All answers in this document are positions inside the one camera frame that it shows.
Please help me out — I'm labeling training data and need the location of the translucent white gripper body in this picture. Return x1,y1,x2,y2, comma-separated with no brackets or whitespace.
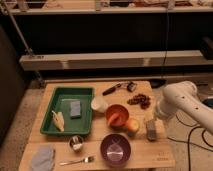
154,98,173,120

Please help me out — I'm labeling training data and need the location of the green plastic tray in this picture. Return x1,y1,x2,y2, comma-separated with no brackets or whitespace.
40,87,94,136

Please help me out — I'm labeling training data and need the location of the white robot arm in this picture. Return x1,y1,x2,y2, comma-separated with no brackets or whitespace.
154,81,213,135

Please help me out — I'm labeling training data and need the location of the blue-grey sponge in tray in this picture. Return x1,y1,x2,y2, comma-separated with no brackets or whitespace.
70,101,81,118

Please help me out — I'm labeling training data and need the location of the peach toy fruit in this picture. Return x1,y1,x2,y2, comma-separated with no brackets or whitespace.
125,118,140,134

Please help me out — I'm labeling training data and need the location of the small black clip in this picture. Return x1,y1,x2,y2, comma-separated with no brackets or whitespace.
127,81,137,92

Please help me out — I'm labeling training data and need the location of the blue device on floor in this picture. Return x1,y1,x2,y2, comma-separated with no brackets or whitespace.
202,98,213,108

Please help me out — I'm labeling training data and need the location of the orange plastic bowl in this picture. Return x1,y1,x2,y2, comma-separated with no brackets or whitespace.
105,104,129,127

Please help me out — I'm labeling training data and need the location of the red carrot toy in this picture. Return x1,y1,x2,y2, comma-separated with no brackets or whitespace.
107,113,119,126

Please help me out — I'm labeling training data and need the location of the purple plastic bowl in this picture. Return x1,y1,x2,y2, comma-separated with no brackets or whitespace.
100,134,131,167

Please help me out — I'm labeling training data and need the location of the white plastic cup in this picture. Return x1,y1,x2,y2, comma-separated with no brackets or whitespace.
91,96,108,113

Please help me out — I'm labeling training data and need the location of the wooden table board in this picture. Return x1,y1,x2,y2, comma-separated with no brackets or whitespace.
19,81,175,171

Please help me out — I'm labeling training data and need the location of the silver metal fork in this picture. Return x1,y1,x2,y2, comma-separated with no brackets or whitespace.
59,156,95,166

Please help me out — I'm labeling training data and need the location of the small metal cup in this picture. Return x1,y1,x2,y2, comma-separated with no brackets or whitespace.
69,135,83,151

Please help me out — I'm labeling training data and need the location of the grey folded cloth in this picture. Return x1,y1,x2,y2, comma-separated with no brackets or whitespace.
29,146,55,171

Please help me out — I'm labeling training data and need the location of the black floor cable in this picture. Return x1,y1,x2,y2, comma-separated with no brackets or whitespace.
166,111,213,171

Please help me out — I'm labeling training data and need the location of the metal shelf rail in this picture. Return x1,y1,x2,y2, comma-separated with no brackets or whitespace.
19,50,213,71

